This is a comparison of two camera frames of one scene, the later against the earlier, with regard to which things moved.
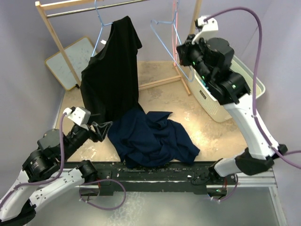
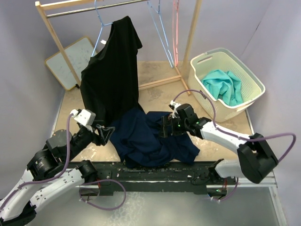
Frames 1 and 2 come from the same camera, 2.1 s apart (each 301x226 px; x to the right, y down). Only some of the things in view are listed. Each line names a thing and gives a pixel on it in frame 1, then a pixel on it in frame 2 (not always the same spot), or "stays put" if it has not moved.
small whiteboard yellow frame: x=67 y=65 stays put
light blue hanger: x=168 y=22 → x=148 y=4
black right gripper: x=185 y=49 → x=168 y=120
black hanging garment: x=110 y=78 stays put
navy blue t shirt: x=149 y=140 stays put
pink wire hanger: x=174 y=58 stays put
